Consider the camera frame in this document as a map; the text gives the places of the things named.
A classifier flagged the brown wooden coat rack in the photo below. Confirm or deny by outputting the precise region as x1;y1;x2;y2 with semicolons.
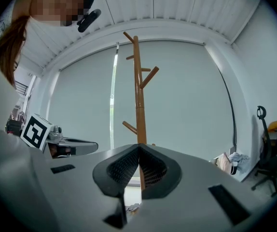
122;31;160;191

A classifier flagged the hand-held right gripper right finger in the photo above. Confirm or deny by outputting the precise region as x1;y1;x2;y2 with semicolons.
138;143;275;232

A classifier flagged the person's head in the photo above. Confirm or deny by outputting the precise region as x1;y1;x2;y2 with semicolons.
29;0;91;28

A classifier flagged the black office chair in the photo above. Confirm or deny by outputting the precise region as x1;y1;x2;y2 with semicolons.
250;105;277;198

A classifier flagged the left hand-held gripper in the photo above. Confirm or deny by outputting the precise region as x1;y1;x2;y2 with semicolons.
20;113;99;160

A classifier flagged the black stair railing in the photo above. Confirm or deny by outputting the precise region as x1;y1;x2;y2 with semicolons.
14;79;30;97

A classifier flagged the white roller blind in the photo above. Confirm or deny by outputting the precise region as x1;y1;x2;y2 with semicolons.
111;41;236;155
46;44;118;152

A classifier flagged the cream bag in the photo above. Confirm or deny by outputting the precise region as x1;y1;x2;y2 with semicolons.
213;152;237;175

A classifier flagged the black blind cord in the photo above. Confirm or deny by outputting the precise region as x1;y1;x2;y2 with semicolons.
221;73;237;147

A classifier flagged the black head-worn camera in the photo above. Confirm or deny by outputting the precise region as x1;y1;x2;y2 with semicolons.
76;0;102;33

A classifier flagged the light blue cloth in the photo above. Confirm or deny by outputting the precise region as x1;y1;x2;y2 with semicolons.
228;151;250;172

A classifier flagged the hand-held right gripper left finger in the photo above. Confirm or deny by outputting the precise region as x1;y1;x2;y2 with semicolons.
33;143;139;232

